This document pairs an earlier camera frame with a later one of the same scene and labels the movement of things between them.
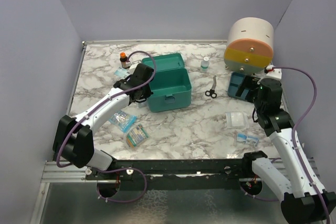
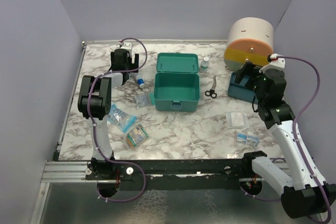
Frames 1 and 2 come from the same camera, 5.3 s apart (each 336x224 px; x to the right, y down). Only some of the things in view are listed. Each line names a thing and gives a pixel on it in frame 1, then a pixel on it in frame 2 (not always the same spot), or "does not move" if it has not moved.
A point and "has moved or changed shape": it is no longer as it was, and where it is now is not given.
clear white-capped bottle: (205, 64) does not move
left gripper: (148, 93) -> (132, 66)
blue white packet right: (246, 138) does not move
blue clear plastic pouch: (124, 120) does not move
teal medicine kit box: (172, 89) has moved or changed shape
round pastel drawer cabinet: (250, 46) does not move
